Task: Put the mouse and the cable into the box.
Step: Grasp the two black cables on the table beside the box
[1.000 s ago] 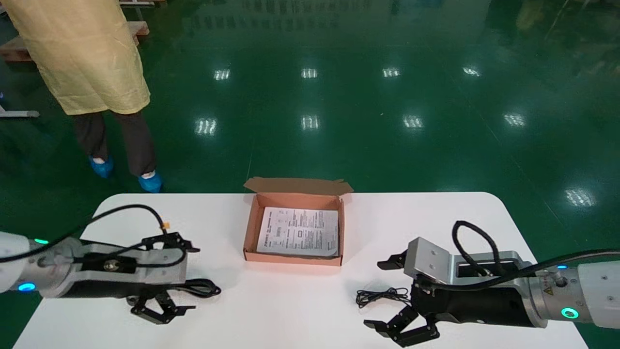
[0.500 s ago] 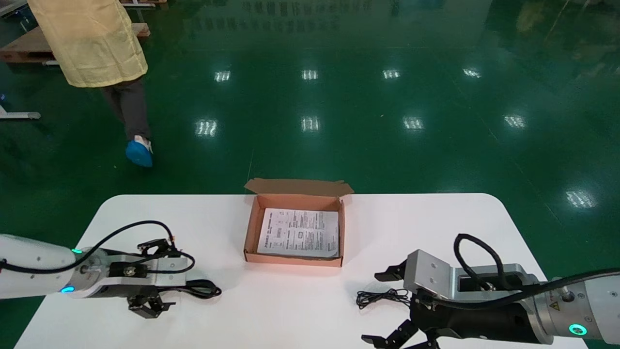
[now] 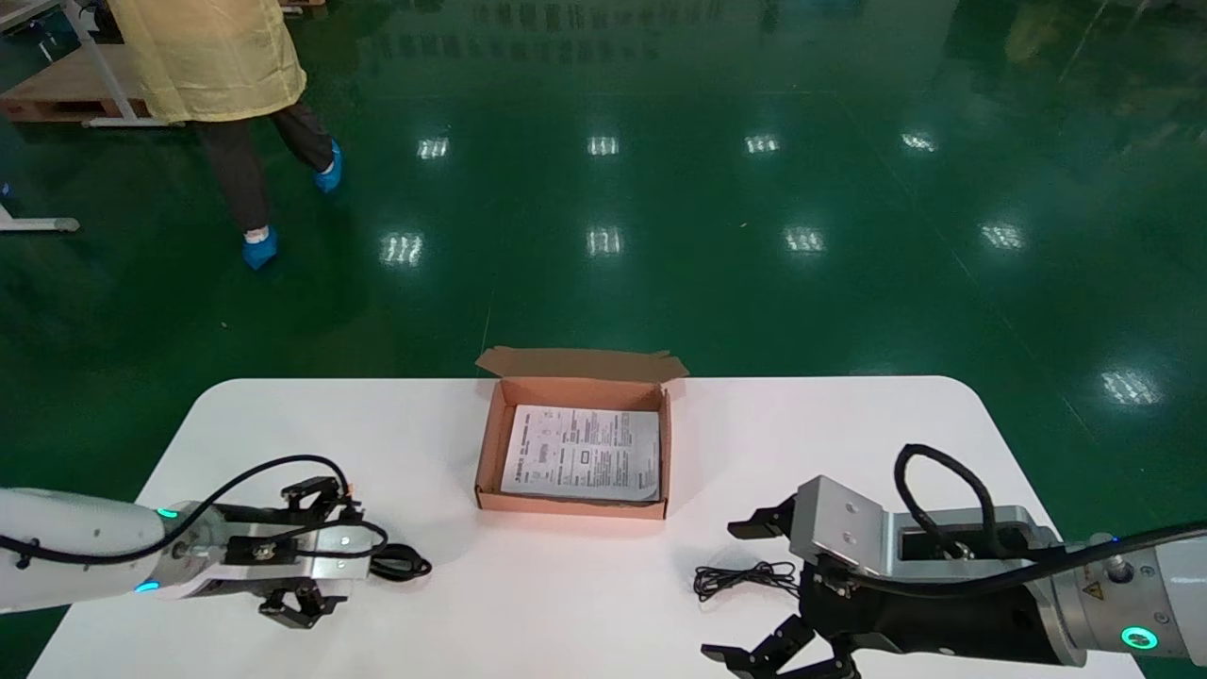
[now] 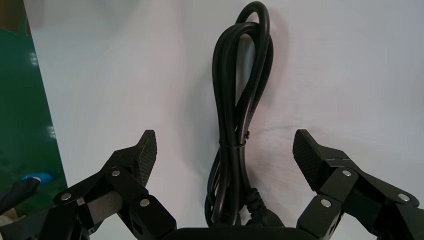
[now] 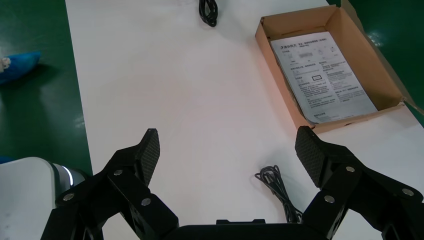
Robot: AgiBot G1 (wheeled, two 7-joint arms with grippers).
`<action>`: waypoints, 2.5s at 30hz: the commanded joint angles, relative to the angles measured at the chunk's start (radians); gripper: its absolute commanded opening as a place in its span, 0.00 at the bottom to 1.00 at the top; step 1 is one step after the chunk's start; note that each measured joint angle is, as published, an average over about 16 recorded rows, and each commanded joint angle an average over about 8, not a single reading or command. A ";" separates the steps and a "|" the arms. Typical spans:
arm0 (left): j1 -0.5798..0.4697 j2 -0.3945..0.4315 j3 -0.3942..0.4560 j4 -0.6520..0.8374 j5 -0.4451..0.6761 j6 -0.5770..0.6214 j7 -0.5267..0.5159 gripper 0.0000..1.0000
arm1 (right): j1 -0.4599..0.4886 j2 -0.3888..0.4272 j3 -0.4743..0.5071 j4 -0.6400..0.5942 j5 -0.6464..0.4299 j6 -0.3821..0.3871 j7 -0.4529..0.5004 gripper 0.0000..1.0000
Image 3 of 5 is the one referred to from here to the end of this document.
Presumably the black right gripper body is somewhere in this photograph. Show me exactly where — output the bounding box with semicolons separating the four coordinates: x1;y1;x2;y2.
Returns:
802;556;1071;667

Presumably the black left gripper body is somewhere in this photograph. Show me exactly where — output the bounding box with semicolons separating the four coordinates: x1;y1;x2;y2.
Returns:
215;506;371;534

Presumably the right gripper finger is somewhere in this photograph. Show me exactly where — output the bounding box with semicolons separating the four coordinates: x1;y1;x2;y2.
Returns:
701;613;861;679
728;498;799;541

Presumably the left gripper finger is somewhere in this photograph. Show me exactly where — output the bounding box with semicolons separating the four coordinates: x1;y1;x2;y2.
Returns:
259;584;346;630
281;476;365;522

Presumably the thin black usb cable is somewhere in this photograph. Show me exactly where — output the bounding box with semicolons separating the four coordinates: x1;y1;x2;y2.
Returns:
693;561;802;604

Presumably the open brown cardboard box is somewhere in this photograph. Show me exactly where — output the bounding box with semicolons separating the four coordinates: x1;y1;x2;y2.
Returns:
474;346;689;522

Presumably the printed white instruction sheet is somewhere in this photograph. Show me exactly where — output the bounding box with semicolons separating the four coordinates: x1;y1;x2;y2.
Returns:
500;406;661;503

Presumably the white table foot bar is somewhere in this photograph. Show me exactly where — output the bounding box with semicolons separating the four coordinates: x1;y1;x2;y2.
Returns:
0;203;81;234

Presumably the person in yellow coat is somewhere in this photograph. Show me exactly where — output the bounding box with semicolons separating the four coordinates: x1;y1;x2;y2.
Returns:
107;0;343;273

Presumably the silver left wrist bracket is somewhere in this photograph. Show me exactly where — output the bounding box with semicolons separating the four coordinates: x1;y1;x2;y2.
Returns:
189;528;374;600

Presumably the silver wrist bracket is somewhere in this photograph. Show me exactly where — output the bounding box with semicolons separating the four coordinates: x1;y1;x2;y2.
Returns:
790;476;1066;579
189;528;374;600

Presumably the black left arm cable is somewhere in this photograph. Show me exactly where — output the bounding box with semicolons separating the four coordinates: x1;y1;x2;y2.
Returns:
0;455;389;569

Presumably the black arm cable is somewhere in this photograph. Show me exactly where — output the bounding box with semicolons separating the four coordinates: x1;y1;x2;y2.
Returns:
0;455;389;569
830;443;1207;599

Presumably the silver right wrist bracket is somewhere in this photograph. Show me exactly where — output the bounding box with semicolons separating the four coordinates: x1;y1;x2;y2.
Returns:
790;476;1066;579

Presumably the thick black coiled cable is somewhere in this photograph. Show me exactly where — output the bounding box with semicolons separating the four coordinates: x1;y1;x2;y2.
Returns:
368;543;433;582

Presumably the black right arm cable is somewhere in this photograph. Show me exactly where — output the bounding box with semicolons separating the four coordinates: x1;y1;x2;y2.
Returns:
830;443;1207;599

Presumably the white table frame leg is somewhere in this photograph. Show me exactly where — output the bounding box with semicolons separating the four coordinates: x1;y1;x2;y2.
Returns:
61;0;182;129

